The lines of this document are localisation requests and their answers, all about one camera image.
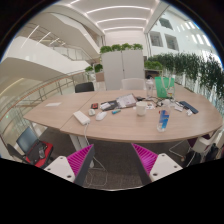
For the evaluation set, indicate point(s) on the clear bottle with white lid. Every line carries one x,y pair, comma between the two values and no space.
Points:
149,89

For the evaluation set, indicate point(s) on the green tote bag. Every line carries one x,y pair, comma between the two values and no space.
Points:
164,87

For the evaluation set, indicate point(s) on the small red and black item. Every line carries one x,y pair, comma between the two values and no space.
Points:
94,106

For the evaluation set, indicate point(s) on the small white oval device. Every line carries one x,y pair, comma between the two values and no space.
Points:
91,112

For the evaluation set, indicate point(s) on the white flat packet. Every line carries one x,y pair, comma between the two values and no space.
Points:
178,108

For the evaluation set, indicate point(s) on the white computer mouse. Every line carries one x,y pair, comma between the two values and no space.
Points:
101,116

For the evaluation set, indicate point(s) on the open notebook with papers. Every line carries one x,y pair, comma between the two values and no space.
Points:
126,100

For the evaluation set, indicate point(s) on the glass railing with wooden handrail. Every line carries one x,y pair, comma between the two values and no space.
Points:
36,93

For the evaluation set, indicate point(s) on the small white box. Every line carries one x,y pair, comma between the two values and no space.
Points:
105,105

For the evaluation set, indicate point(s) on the black pouch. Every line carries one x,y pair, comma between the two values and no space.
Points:
140,98

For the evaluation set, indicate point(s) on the dark blue flat case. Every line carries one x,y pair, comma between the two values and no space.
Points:
189,107

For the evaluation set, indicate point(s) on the white paper cup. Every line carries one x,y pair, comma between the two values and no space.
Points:
141,109

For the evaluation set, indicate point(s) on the ceiling light strips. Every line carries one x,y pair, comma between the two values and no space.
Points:
121,20

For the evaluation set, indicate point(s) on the clear bottle with blue label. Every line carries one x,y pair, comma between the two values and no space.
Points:
163,120

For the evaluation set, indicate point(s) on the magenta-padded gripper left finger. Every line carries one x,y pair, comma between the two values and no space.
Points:
63,166

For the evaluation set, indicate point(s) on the white paper slip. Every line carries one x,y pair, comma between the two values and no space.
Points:
53,104

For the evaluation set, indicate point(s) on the green hedge row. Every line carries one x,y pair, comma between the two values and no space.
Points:
196,68

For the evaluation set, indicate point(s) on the small white card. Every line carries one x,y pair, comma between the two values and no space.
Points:
189,112

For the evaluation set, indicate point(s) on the white sticker sheet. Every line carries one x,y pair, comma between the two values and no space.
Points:
150,106

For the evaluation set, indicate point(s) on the red chair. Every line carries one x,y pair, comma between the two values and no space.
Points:
47,155

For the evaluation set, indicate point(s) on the black tablet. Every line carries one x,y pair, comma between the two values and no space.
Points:
113,106

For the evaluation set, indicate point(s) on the small teal block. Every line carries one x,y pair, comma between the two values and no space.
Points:
116,111

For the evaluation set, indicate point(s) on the white cabinet topped with plants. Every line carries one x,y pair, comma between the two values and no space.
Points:
121,68

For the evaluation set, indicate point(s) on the black chair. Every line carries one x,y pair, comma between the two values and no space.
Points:
84,87

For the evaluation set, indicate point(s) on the brown planter with plants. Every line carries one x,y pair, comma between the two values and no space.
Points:
99,75

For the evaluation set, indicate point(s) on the white chair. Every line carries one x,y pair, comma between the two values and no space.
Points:
206,143
132,84

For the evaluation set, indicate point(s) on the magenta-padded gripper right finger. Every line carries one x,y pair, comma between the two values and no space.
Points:
163,165

